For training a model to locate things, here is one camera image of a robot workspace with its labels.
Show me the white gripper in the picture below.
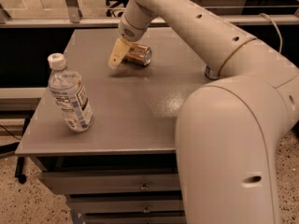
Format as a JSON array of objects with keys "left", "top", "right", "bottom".
[{"left": 108, "top": 13, "right": 147, "bottom": 69}]

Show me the orange soda can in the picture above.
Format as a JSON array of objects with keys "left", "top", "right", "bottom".
[{"left": 123, "top": 43, "right": 152, "bottom": 66}]

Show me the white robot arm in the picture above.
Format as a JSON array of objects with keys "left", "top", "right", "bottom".
[{"left": 109, "top": 0, "right": 299, "bottom": 224}]

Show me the silver blue slim can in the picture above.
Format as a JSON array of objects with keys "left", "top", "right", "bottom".
[{"left": 205, "top": 66, "right": 220, "bottom": 80}]

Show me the grey metal railing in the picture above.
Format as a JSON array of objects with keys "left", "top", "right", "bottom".
[{"left": 0, "top": 0, "right": 299, "bottom": 28}]

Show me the clear plastic water bottle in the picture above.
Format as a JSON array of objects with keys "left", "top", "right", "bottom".
[{"left": 48, "top": 53, "right": 93, "bottom": 132}]

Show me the grey drawer cabinet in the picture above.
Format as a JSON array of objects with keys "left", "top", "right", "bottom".
[{"left": 17, "top": 28, "right": 207, "bottom": 224}]

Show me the black stand leg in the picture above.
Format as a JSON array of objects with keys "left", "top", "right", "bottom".
[{"left": 14, "top": 117, "right": 32, "bottom": 185}]

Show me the white cable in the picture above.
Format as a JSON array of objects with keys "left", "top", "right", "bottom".
[{"left": 259, "top": 12, "right": 284, "bottom": 54}]

